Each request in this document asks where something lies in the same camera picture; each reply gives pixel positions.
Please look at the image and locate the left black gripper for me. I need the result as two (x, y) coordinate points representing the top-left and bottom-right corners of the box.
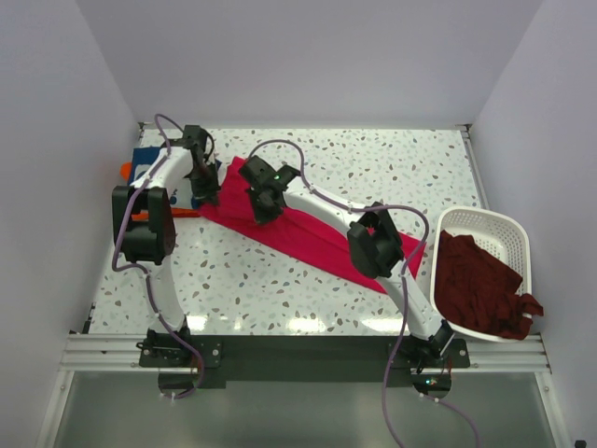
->
(187, 160), (222, 206)

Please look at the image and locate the pink t shirt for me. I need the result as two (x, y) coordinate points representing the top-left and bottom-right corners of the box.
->
(199, 156), (426, 295)

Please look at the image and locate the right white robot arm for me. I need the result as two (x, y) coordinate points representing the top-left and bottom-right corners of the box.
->
(239, 156), (453, 367)

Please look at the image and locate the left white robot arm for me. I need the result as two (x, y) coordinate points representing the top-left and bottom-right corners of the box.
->
(111, 125), (220, 366)

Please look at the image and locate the folded blue t shirt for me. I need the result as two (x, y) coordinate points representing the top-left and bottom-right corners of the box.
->
(128, 147), (221, 210)

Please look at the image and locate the folded orange t shirt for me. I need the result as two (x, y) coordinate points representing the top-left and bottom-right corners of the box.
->
(120, 161), (201, 221)

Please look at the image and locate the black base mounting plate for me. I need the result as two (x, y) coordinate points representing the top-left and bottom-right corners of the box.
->
(136, 331), (471, 392)

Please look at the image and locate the dark red t shirt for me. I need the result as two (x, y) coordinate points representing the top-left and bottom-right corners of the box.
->
(434, 231), (544, 341)

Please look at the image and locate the white laundry basket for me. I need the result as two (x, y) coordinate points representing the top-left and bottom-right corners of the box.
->
(428, 207), (535, 344)

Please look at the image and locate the silver aluminium frame rail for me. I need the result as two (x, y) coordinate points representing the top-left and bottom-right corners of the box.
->
(59, 334), (551, 373)

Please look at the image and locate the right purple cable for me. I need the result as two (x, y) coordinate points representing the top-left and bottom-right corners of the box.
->
(249, 139), (481, 448)

